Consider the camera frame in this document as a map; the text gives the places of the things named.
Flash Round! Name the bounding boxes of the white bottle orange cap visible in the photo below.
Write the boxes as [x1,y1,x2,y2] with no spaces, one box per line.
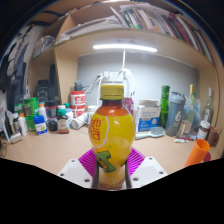
[18,112,29,136]

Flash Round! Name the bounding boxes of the white tube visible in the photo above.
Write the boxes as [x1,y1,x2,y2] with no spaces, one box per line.
[173,138,190,144]

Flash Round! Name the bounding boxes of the yellow drink bottle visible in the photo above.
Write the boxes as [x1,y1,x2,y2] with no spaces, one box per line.
[87,84,136,191]

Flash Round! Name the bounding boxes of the white-lidded jar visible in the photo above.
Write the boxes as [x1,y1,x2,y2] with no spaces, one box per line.
[196,120,212,140]

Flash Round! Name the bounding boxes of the blue and white carton box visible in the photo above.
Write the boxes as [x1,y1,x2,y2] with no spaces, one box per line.
[134,98,162,133]

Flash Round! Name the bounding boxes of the white power strip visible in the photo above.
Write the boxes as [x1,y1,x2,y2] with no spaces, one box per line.
[99,70,133,84]

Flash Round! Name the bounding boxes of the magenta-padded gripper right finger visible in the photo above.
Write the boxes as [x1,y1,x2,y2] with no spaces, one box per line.
[124,147,169,190]

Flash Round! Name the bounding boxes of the red and white canister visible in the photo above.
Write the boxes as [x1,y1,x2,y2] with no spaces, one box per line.
[69,90,87,118]

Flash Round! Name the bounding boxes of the white LED light bar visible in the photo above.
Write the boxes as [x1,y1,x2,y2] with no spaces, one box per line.
[93,43,158,54]

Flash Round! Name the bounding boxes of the white hairbrush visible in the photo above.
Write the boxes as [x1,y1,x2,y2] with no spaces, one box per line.
[134,126,166,140]

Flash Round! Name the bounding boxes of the hanging dark clothes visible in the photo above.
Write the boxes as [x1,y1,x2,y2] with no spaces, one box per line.
[0,33,29,111]

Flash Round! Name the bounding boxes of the green glass bottle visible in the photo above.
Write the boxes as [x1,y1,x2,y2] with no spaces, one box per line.
[159,85,171,129]

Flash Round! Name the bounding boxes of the black device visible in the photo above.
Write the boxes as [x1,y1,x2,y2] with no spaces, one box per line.
[34,79,56,103]

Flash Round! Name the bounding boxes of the orange plastic cup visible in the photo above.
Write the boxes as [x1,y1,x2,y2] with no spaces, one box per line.
[184,138,212,168]

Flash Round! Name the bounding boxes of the grey shaker bottle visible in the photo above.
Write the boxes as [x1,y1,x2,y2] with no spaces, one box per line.
[165,91,187,138]

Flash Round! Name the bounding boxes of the white plastic bottle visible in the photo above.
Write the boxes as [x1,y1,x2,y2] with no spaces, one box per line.
[71,112,90,130]

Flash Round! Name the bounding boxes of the pink packet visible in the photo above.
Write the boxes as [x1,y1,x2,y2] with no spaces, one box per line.
[122,96,135,116]

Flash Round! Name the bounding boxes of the blue and white small bottle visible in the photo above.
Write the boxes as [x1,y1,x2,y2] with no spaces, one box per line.
[33,114,48,136]

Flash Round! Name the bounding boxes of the wooden shelf unit with books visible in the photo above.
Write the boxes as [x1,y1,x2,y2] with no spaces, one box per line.
[28,0,216,111]

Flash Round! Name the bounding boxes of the clear glass bottle gold cap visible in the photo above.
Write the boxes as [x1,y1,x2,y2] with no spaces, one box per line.
[184,83,198,134]

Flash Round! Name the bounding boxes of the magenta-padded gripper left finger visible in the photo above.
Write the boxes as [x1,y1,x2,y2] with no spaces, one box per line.
[57,148,101,190]

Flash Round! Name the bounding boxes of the small black jar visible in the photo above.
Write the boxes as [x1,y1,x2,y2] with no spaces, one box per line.
[46,117,59,132]

